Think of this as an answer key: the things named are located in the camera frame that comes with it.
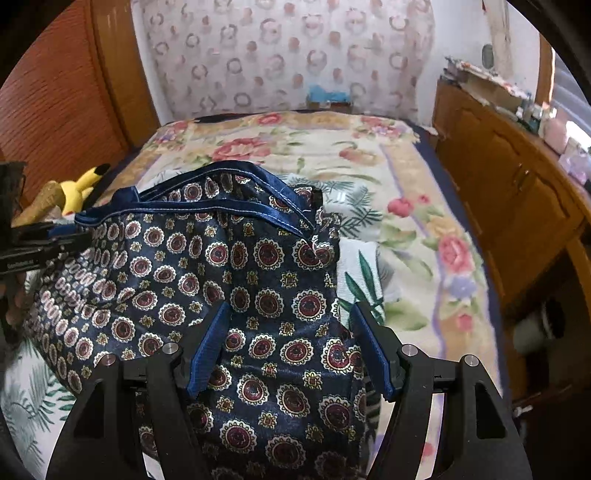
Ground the beige lace curtain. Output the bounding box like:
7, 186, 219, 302
485, 0, 514, 80

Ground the navy medallion print satin robe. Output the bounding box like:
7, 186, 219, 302
23, 161, 387, 480

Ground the navy bed sheet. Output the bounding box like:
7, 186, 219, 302
159, 108, 509, 394

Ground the pink container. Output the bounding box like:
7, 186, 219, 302
545, 111, 571, 154

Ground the person's left hand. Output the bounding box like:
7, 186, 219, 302
0, 274, 31, 345

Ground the floral blanket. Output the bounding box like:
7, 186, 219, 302
108, 111, 506, 480

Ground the cardboard box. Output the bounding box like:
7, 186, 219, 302
462, 69, 528, 112

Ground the grey cylindrical object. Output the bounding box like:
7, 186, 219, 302
512, 300, 567, 357

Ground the yellow plush toy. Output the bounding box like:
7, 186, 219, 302
60, 164, 112, 218

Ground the circle pattern sheer curtain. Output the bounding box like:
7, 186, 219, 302
131, 0, 437, 123

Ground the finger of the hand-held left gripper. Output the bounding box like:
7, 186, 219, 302
13, 222, 96, 253

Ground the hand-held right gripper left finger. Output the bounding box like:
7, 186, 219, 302
45, 301, 232, 480

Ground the wooden cabinet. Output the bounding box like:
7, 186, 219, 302
431, 78, 591, 408

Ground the clear purple box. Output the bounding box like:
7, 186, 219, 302
558, 138, 591, 186

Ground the blue box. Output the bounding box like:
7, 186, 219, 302
307, 84, 354, 110

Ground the gold patterned cushion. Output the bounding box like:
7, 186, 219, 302
11, 181, 64, 227

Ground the cluster of small jars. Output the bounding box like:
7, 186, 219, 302
517, 99, 548, 133

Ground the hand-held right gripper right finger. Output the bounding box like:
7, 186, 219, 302
350, 301, 533, 480

